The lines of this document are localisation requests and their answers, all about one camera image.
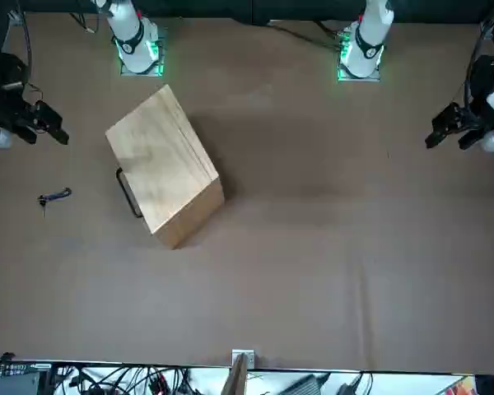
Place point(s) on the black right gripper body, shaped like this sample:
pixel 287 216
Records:
pixel 10 82

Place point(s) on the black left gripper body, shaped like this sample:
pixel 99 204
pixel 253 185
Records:
pixel 483 82

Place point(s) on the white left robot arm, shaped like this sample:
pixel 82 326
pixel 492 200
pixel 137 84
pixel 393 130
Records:
pixel 368 37

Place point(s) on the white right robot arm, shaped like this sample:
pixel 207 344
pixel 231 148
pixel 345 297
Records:
pixel 131 41

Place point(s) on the wooden drawer box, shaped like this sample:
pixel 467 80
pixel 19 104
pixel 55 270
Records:
pixel 160 156

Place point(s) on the small black clamp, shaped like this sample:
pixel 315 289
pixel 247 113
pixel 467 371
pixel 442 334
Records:
pixel 7 358

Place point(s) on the colourful printed book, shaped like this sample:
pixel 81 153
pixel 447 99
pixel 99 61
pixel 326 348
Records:
pixel 461 387

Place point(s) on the small black power adapter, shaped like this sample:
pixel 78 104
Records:
pixel 350 387

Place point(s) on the large grey power adapter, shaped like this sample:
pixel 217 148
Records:
pixel 304 384

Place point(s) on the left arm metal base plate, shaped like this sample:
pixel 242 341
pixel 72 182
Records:
pixel 360 79

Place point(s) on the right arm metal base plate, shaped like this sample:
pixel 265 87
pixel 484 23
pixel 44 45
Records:
pixel 142 74

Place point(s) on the upright camera post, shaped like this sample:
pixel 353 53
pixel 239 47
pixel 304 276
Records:
pixel 235 378

